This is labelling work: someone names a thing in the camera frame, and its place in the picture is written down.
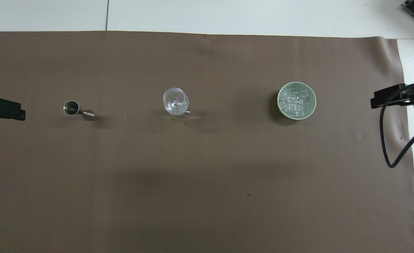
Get black cable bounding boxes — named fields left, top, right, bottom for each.
left=379, top=73, right=414, bottom=169

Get steel double jigger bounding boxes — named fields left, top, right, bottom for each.
left=63, top=100, right=96, bottom=121

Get clear ice cubes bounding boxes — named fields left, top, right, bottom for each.
left=280, top=89, right=312, bottom=117

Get green bowl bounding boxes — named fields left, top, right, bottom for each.
left=277, top=82, right=317, bottom=121

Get clear wine glass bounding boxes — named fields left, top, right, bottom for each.
left=163, top=87, right=191, bottom=122

